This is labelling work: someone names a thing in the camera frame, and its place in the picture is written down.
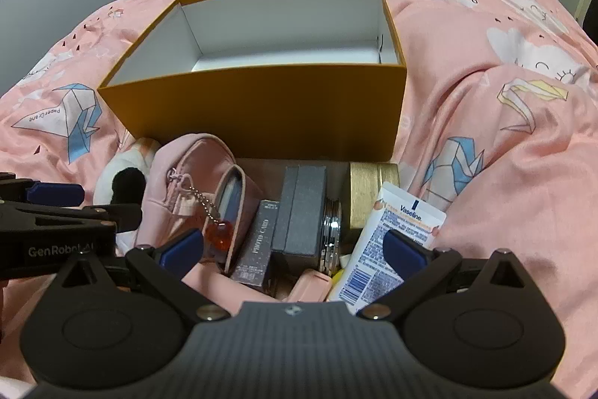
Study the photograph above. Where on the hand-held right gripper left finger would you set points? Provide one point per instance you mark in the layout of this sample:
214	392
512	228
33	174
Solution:
183	248

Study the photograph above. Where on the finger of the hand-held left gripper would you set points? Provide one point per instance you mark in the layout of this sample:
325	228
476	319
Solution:
53	193
114	215

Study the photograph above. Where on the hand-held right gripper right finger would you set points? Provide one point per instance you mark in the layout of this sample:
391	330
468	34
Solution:
402	253

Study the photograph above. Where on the white black plush toy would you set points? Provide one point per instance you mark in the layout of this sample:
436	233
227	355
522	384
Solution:
110	177

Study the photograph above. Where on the dark glitter card box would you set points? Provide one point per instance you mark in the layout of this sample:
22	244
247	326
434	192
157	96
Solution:
254	249

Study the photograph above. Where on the pink card holder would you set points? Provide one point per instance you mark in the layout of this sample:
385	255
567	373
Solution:
252	198

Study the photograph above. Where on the pink zipper pouch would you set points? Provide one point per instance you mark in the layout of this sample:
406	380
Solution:
187	160

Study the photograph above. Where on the pink selfie stick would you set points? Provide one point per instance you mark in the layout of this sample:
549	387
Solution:
308	284

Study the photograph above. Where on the grey rectangular box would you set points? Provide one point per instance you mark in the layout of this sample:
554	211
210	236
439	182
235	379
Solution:
299	212

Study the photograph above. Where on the orange cardboard box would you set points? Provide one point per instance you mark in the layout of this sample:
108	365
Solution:
257	109

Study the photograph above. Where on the white lotion tube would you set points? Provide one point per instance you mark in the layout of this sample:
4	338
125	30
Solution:
369	254

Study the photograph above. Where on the gold box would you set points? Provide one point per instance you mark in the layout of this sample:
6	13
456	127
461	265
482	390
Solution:
364	193

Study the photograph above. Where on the glass jar with silver rim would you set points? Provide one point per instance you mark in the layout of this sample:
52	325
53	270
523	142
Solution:
332	223

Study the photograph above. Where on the pink printed blanket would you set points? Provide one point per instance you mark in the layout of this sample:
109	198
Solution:
490	123

